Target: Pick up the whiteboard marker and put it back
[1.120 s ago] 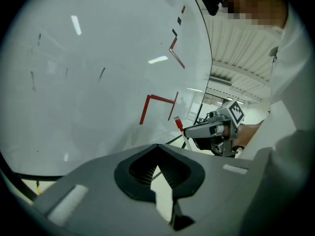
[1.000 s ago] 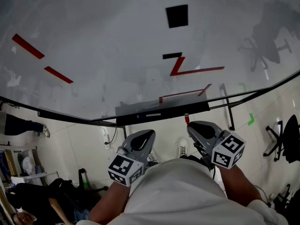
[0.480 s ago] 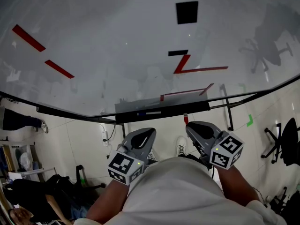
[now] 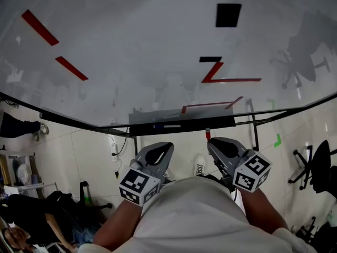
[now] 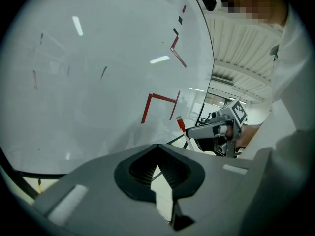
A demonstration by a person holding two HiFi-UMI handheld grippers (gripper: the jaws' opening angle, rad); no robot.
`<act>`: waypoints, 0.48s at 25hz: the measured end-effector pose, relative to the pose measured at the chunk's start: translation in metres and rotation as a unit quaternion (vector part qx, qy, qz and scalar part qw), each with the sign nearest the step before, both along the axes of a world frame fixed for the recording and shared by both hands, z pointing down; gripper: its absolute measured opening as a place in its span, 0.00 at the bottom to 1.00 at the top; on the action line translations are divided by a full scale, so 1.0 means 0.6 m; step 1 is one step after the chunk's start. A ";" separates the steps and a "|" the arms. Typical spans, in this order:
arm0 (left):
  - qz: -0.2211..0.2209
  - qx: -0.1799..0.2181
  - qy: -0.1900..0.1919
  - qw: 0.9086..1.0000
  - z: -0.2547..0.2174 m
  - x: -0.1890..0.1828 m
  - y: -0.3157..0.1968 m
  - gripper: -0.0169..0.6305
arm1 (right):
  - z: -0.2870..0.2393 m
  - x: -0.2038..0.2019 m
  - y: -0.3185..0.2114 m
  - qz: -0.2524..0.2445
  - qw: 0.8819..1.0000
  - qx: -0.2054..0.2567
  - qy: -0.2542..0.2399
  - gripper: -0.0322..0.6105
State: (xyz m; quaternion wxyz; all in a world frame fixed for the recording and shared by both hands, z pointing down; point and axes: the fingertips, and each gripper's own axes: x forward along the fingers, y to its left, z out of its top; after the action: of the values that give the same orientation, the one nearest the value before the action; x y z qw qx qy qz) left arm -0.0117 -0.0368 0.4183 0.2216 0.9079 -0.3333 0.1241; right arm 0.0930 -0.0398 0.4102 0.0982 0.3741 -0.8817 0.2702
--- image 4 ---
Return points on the person's white shoe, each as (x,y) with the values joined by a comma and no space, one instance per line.
(168,175)
(199,165)

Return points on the green corner floor tape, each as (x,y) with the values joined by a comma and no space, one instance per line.
(277,144)

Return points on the red angled tape mark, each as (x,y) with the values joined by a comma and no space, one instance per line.
(237,79)

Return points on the black tape square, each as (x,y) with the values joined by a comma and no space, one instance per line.
(228,15)

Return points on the person's white left shoe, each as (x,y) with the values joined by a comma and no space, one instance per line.
(168,175)

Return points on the black office chair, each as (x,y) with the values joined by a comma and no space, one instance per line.
(325,167)
(323,238)
(68,199)

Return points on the black tape strip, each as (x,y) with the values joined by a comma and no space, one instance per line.
(210,59)

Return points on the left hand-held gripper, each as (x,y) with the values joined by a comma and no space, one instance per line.
(139,187)

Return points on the white whiteboard with black stand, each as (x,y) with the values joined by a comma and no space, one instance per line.
(131,35)

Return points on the red tape strip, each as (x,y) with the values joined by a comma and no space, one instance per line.
(40,27)
(71,68)

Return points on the white metal shelf rack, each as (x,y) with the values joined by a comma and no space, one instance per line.
(34,186)

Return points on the white plastic bag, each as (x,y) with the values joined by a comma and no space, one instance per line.
(24,174)

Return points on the person's white right shoe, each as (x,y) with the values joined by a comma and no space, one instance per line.
(199,165)

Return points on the person's left forearm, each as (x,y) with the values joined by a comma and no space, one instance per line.
(118,225)

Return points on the red marker pen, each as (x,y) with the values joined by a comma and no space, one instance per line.
(208,135)

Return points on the blue whiteboard marker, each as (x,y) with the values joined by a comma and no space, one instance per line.
(168,126)

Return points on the person's white shirt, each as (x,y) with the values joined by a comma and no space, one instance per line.
(194,220)

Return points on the red bracket tape mark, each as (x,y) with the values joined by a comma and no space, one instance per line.
(205,105)

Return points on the black marker tray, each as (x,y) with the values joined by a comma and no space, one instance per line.
(194,126)

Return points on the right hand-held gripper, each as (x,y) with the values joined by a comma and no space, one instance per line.
(251,171)

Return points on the white power strip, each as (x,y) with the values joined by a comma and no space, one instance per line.
(114,149)

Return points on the person's right forearm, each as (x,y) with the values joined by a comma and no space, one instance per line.
(263,212)

